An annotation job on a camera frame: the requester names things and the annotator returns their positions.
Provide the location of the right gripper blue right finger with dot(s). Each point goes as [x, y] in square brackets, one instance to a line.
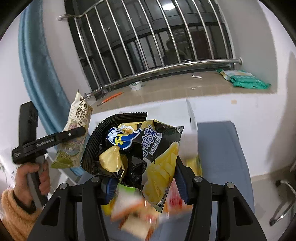
[184, 179]

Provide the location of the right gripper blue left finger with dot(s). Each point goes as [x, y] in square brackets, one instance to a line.
[108, 189]

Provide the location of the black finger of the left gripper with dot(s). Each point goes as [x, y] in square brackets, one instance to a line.
[69, 135]

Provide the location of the beige printed snack bag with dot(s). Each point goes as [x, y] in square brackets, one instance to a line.
[69, 153]

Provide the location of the clear cake snack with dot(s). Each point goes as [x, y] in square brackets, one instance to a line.
[134, 214]

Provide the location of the black potato chips bag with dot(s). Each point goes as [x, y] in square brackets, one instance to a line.
[139, 153]

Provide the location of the left hand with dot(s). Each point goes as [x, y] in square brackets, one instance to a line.
[22, 191]

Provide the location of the yellow snack packet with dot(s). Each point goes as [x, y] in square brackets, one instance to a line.
[195, 165]

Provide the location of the white cardboard box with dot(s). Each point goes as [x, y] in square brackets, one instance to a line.
[189, 138]

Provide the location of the blue curtain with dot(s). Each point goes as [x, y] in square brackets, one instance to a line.
[49, 62]

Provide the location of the blue grey table mat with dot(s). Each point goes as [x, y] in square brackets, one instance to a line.
[222, 161]

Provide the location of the orange fuzzy left sleeve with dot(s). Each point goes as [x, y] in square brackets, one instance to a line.
[18, 220]

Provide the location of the metal chair base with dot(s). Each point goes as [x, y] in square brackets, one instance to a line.
[286, 205]

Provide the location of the green wet wipes pack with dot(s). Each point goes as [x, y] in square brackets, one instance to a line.
[243, 79]

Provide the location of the steel window guard railing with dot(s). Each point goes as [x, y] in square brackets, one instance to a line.
[122, 42]

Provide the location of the orange handled tool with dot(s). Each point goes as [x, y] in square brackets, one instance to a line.
[111, 97]

